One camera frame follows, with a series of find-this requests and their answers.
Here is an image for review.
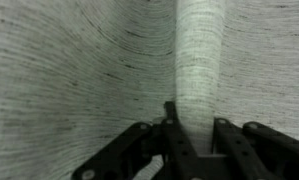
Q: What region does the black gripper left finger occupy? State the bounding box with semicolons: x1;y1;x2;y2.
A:
71;101;203;180

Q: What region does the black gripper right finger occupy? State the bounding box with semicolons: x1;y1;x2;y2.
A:
212;117;299;180

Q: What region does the grey textured curtain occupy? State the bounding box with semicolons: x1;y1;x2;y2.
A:
0;0;299;180

